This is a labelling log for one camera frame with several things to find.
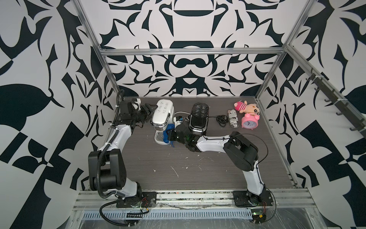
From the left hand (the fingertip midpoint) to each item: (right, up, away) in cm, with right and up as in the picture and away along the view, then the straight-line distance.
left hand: (155, 107), depth 86 cm
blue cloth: (+8, -12, +1) cm, 14 cm away
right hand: (+5, -13, +4) cm, 15 cm away
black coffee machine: (+25, -8, -8) cm, 27 cm away
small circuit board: (+54, -54, -15) cm, 77 cm away
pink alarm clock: (+62, -10, +12) cm, 63 cm away
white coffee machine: (+5, -4, -5) cm, 9 cm away
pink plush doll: (+61, 0, +20) cm, 64 cm away
